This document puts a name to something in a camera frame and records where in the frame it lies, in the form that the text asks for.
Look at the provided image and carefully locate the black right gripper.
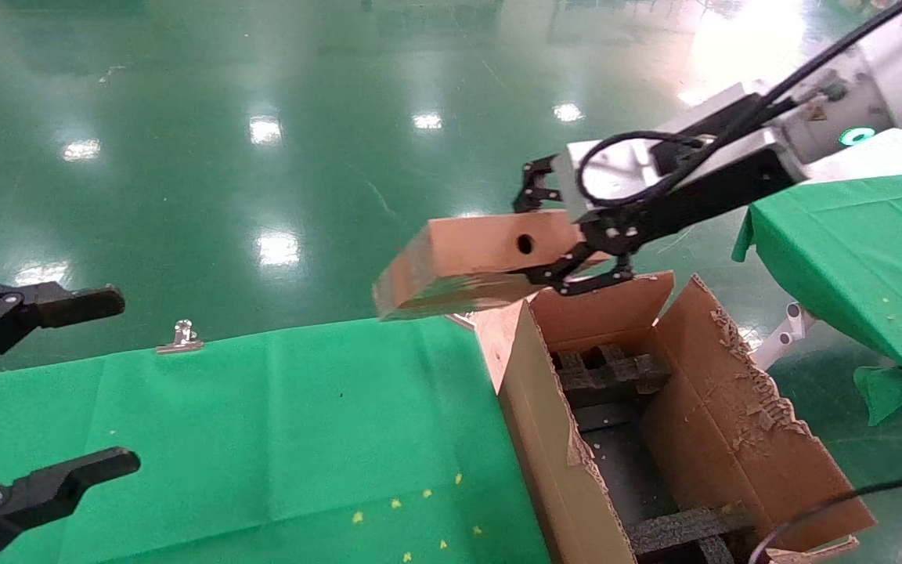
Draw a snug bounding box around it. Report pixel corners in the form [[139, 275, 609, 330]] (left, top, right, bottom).
[[510, 147, 798, 297]]

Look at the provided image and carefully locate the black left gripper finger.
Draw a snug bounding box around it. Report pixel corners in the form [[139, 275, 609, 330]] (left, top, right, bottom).
[[0, 448, 142, 564], [0, 280, 126, 389]]

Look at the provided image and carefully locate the small brown cardboard box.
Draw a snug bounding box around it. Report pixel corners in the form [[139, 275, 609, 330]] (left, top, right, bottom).
[[373, 210, 613, 323]]

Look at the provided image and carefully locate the black foam carton liner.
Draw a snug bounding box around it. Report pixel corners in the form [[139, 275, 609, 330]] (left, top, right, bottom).
[[572, 399, 688, 527]]

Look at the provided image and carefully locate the large open brown carton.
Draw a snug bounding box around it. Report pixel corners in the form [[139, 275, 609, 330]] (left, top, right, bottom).
[[474, 270, 879, 564]]

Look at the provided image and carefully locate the black foam insert block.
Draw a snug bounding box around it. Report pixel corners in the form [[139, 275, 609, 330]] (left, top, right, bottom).
[[625, 505, 757, 564], [551, 343, 673, 409]]

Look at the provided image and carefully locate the large green table cloth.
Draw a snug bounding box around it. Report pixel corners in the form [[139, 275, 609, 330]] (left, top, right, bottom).
[[0, 312, 554, 564]]

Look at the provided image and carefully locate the white table leg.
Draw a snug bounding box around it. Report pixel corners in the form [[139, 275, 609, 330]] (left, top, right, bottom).
[[750, 302, 820, 374]]

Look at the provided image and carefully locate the green cloth with hanging corner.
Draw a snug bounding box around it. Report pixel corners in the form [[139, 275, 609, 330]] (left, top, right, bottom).
[[731, 168, 902, 428]]

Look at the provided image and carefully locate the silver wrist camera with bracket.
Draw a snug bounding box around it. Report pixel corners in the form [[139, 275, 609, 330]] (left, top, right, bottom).
[[561, 82, 782, 226]]

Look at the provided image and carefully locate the thick black camera cable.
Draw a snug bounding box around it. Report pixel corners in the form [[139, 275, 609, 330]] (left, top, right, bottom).
[[576, 0, 902, 209]]

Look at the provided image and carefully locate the thin black cable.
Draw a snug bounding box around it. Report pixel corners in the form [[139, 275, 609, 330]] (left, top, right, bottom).
[[749, 468, 902, 564]]

